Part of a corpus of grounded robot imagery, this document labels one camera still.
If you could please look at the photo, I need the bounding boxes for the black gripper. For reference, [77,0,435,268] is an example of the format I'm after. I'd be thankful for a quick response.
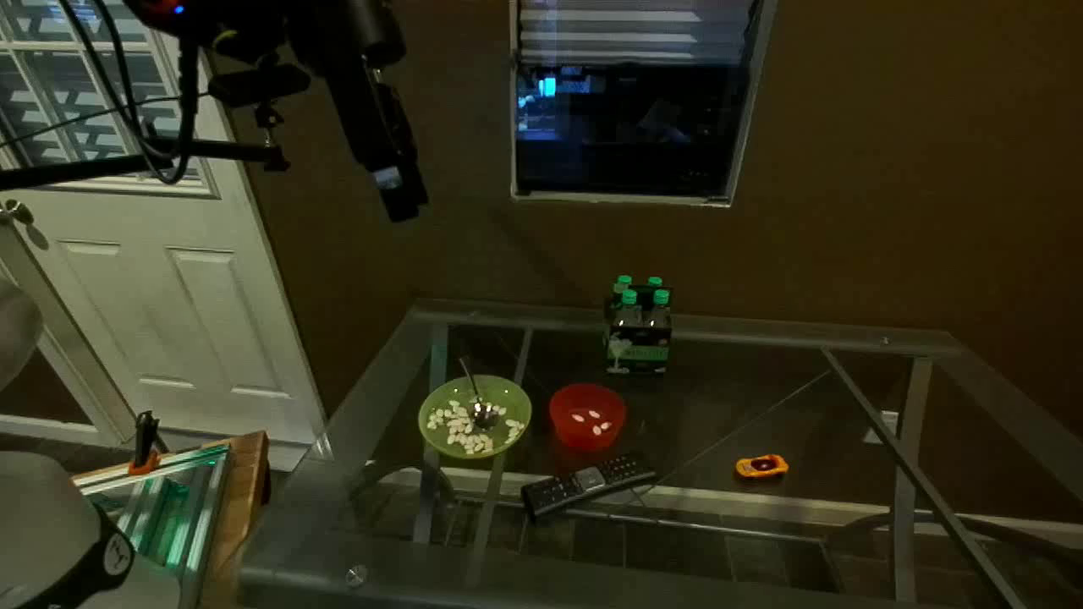
[293,0,435,226]

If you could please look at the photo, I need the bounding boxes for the white panel door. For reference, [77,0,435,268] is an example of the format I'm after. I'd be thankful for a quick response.
[0,0,331,451]

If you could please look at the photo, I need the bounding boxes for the metal door latch lever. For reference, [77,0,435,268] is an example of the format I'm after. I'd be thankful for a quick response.
[0,199,50,253]

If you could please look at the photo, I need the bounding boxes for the green plate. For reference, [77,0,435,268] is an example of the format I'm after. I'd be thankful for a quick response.
[417,371,536,462]

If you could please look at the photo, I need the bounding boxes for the white framed window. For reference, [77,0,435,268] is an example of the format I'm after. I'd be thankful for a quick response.
[507,0,783,214]

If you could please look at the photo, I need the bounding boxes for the metal spoon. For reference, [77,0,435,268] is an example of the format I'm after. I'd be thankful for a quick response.
[455,356,502,429]

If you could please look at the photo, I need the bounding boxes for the pale pistachio nuts heap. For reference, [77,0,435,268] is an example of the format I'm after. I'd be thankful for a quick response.
[568,404,612,437]
[423,392,530,455]

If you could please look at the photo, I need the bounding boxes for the white window blinds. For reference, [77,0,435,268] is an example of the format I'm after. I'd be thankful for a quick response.
[517,0,760,68]

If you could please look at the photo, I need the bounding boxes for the green capped bottle pack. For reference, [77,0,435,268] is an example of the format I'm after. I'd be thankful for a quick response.
[601,271,682,379]

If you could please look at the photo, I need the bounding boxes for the red bowl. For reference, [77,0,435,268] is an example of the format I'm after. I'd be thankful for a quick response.
[549,379,633,455]

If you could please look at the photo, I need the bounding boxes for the wooden cabinet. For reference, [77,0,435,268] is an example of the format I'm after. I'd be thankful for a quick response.
[73,429,275,609]

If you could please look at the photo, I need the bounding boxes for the black remote control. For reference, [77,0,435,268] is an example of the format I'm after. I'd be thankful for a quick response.
[517,452,663,519]

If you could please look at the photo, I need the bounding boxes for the black orange clamp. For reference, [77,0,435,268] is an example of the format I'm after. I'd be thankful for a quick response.
[127,404,170,477]

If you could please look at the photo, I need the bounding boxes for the small orange black gadget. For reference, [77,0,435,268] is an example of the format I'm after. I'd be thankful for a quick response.
[730,451,792,485]

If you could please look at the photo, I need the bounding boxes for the white trash bin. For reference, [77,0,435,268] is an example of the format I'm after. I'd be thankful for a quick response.
[863,404,905,446]

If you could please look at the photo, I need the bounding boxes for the black camera on boom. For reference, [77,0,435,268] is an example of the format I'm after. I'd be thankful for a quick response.
[207,59,315,113]

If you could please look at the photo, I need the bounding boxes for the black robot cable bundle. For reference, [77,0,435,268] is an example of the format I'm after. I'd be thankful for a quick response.
[59,0,207,187]

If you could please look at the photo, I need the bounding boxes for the glass table with metal frame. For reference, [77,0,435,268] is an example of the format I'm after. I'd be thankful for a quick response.
[233,296,1083,609]

